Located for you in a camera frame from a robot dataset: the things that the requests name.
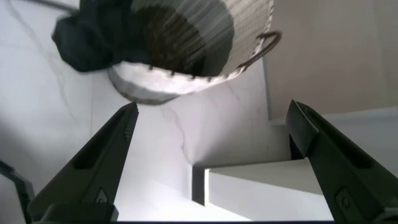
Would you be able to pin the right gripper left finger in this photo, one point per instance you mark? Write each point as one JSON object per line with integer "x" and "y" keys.
{"x": 87, "y": 186}

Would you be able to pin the black garment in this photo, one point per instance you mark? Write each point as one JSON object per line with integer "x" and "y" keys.
{"x": 87, "y": 40}

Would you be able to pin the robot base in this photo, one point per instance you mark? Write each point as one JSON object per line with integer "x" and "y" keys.
{"x": 264, "y": 193}

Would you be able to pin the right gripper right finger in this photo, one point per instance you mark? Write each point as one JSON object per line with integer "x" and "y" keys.
{"x": 357, "y": 186}

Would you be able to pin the white laundry basket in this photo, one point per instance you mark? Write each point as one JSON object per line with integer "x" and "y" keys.
{"x": 248, "y": 31}

